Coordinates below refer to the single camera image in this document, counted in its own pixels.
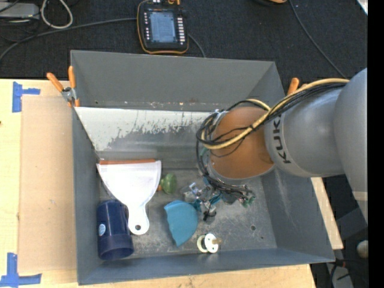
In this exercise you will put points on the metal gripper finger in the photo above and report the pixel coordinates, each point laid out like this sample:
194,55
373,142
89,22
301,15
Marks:
209,208
192,190

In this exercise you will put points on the green translucent toy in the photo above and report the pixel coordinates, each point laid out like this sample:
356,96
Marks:
169,184

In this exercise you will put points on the blue half-round sponge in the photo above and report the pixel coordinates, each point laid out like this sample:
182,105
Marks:
181,220

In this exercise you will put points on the white baby pacifier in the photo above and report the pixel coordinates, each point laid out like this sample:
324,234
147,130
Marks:
210,242

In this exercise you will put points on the white plastic dustpan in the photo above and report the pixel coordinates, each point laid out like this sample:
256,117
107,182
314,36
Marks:
132,181

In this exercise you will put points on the dark blue plastic cup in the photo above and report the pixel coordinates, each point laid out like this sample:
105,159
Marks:
112,229

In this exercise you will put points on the grey metal bin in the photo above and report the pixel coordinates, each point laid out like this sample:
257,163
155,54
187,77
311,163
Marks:
168,79

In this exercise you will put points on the brown cardboard board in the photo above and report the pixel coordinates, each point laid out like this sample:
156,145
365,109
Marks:
45,175

